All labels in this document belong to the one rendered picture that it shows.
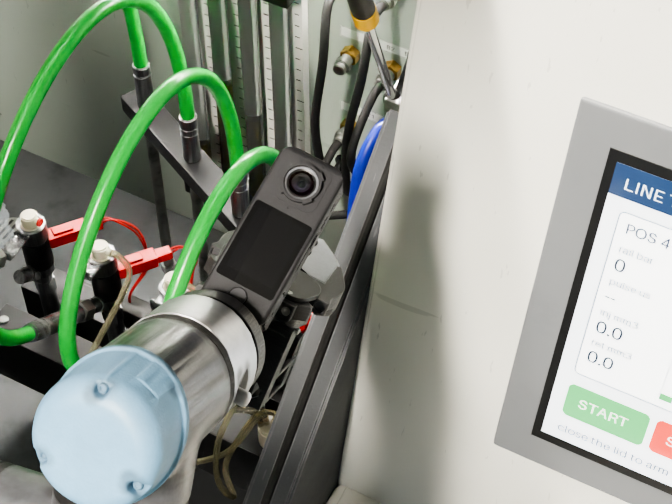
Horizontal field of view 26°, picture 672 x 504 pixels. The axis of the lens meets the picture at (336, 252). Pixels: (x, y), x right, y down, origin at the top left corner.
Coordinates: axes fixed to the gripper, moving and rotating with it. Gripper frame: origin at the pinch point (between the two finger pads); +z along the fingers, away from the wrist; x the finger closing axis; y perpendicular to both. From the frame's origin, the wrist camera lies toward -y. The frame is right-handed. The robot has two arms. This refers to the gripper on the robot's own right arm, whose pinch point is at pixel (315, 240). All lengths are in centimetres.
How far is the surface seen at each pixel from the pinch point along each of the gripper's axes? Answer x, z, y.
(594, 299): 19.8, 9.7, -2.3
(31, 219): -29.8, 21.4, 19.2
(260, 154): -9.1, 11.3, -0.2
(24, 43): -50, 53, 15
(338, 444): 5.6, 20.0, 24.2
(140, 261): -19.3, 24.5, 19.3
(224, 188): -9.6, 6.6, 2.1
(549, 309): 17.1, 11.1, 0.5
